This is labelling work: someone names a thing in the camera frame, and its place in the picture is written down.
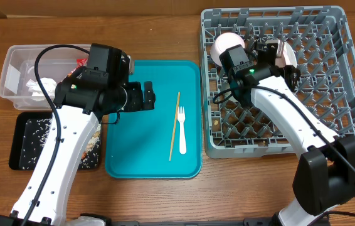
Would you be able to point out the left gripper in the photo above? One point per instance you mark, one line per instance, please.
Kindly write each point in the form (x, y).
(138, 103)

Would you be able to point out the small white bowl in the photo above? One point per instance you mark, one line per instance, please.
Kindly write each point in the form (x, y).
(289, 55)

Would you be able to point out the wooden chopstick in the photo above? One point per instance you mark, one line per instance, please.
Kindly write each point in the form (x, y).
(174, 125)

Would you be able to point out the white plastic fork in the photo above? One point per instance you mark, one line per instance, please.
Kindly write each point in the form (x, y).
(182, 138)

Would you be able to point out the white bowl with food scraps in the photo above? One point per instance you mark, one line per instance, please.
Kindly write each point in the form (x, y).
(222, 43)

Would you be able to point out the red snack wrapper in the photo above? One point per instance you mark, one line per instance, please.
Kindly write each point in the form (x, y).
(82, 62)

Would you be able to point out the white napkin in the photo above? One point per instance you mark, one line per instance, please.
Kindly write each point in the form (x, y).
(41, 89)

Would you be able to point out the large white plate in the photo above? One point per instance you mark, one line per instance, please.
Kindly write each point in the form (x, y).
(280, 60)

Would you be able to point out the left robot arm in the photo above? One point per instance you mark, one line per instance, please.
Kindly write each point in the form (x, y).
(99, 88)

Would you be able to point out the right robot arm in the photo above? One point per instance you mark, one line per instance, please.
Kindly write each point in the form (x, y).
(325, 175)

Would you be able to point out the teal plastic tray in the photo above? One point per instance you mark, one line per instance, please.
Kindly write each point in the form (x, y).
(138, 146)

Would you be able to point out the grey dish rack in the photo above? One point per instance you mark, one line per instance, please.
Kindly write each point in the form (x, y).
(325, 54)

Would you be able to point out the spilled rice and peanuts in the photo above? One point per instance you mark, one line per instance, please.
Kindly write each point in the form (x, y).
(35, 136)

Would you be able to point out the black plastic tray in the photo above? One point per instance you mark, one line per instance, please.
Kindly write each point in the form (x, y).
(15, 153)

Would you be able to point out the clear plastic bin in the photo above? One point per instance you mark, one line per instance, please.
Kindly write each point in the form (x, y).
(18, 82)

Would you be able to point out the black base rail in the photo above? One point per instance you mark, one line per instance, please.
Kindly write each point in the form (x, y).
(93, 219)

